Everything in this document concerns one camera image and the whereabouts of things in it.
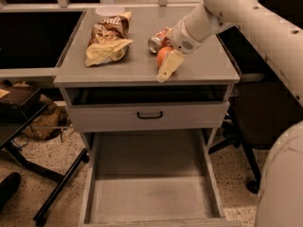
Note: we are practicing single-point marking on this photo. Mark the brown backpack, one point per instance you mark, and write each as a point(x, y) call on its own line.
point(46, 125)

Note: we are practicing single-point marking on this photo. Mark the black office chair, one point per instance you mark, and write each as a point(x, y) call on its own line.
point(262, 108)

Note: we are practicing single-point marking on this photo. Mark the brown yellow chip bag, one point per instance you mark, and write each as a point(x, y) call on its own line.
point(109, 40)

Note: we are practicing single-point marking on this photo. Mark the grey drawer cabinet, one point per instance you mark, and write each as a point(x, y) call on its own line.
point(207, 75)

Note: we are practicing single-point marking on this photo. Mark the open middle drawer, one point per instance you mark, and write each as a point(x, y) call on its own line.
point(151, 179)

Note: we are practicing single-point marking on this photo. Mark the orange fruit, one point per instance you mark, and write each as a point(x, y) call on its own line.
point(162, 54)

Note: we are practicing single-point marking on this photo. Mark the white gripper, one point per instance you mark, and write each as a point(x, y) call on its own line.
point(180, 38)

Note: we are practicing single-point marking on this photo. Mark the red soda can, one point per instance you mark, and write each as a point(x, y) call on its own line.
point(159, 40)

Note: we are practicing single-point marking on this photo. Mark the black shoe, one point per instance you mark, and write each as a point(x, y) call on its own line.
point(8, 188)

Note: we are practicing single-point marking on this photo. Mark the black folding table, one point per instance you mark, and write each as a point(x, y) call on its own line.
point(12, 128)

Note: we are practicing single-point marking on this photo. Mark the black drawer handle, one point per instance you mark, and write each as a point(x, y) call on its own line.
point(149, 116)

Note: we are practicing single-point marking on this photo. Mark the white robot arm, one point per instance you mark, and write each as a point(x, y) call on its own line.
point(280, 199)

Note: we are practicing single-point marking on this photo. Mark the closed upper drawer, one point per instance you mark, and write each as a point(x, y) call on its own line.
point(123, 117)

